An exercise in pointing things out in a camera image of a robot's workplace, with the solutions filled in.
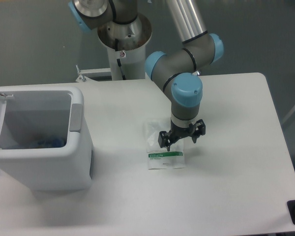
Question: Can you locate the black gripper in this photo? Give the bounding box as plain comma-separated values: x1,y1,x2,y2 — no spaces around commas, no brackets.
158,119,206,151

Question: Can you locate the clear plastic water bottle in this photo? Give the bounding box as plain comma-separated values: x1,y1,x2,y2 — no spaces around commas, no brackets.
19,134,67,149

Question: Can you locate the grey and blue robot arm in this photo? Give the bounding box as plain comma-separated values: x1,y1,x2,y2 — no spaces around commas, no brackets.
68,0,224,149

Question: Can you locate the white open trash can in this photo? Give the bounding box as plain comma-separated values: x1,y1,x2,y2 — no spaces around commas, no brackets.
0,85,93,191

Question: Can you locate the clear plastic bag green label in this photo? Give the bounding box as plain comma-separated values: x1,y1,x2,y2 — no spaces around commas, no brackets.
144,118,186,170

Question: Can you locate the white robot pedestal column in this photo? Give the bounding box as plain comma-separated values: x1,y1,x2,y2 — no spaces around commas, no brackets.
97,13,152,81

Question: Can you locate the black cable on pedestal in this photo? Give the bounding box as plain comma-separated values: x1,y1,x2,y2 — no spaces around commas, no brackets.
114,38,126,80

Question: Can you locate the white metal table bracket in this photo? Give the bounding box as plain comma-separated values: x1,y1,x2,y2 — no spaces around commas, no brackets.
76,65,112,82

